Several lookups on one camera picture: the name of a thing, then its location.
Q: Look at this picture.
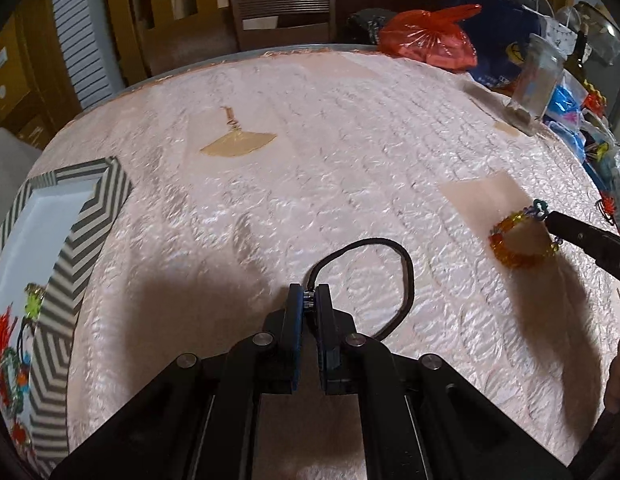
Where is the pink tablecloth with orange fringe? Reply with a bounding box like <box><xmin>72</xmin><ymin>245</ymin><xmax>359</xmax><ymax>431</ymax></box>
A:
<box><xmin>20</xmin><ymin>45</ymin><xmax>620</xmax><ymax>480</ymax></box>

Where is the dark wooden chair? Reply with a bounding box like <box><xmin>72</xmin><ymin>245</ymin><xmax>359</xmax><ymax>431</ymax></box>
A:
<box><xmin>227</xmin><ymin>0</ymin><xmax>338</xmax><ymax>52</ymax></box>

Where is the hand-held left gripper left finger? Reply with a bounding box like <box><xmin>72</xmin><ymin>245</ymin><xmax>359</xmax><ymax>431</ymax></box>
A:
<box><xmin>50</xmin><ymin>284</ymin><xmax>305</xmax><ymax>480</ymax></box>

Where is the black plastic bag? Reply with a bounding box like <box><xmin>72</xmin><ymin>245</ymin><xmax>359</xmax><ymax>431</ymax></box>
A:
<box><xmin>347</xmin><ymin>7</ymin><xmax>405</xmax><ymax>46</ymax></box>

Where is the white tray with striped border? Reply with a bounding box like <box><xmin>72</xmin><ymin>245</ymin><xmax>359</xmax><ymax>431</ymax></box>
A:
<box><xmin>0</xmin><ymin>157</ymin><xmax>133</xmax><ymax>480</ymax></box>

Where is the white paper bag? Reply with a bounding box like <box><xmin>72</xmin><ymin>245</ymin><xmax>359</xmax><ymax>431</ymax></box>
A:
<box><xmin>537</xmin><ymin>0</ymin><xmax>585</xmax><ymax>56</ymax></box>

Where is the green and orange beaded bracelet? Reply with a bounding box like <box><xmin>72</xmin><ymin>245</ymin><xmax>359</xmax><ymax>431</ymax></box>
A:
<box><xmin>0</xmin><ymin>347</ymin><xmax>31</xmax><ymax>411</ymax></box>

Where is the tan paper sheet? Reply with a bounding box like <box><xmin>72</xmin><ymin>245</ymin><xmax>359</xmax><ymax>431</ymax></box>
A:
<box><xmin>437</xmin><ymin>170</ymin><xmax>555</xmax><ymax>261</ymax></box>

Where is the white cloth covered chair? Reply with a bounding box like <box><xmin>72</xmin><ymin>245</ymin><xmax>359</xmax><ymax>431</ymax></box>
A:
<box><xmin>0</xmin><ymin>127</ymin><xmax>43</xmax><ymax>226</ymax></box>

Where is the black hair tie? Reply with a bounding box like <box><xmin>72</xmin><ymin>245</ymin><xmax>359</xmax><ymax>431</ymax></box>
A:
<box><xmin>305</xmin><ymin>237</ymin><xmax>415</xmax><ymax>343</ymax></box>

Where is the white louvred door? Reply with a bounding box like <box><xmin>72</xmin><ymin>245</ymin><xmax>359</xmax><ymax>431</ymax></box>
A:
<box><xmin>50</xmin><ymin>0</ymin><xmax>116</xmax><ymax>108</ymax></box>

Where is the tan fan-shaped patch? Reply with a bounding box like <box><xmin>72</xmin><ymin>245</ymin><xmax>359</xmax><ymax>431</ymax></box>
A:
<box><xmin>200</xmin><ymin>105</ymin><xmax>278</xmax><ymax>158</ymax></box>

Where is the blue plastic packet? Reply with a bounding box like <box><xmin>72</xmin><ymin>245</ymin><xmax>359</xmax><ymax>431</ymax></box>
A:
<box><xmin>547</xmin><ymin>85</ymin><xmax>588</xmax><ymax>156</ymax></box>

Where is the blue bag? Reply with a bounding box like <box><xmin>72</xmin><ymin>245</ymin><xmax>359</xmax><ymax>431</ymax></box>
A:
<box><xmin>455</xmin><ymin>0</ymin><xmax>545</xmax><ymax>93</ymax></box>

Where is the green bead ornament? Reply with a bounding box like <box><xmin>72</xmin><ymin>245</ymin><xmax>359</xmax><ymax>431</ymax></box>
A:
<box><xmin>24</xmin><ymin>284</ymin><xmax>46</xmax><ymax>318</ymax></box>

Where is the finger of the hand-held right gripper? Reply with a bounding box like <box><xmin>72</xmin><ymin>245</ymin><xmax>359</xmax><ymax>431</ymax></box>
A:
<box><xmin>544</xmin><ymin>210</ymin><xmax>605</xmax><ymax>258</ymax></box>

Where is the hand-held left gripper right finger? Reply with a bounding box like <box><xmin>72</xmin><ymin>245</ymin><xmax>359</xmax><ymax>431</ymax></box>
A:
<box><xmin>317</xmin><ymin>284</ymin><xmax>573</xmax><ymax>480</ymax></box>

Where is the person's right hand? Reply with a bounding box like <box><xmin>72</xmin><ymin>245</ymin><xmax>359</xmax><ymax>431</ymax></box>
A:
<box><xmin>604</xmin><ymin>332</ymin><xmax>620</xmax><ymax>413</ymax></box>

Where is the red plastic bag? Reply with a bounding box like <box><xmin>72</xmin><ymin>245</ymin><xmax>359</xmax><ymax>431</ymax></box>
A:
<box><xmin>377</xmin><ymin>4</ymin><xmax>483</xmax><ymax>71</ymax></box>

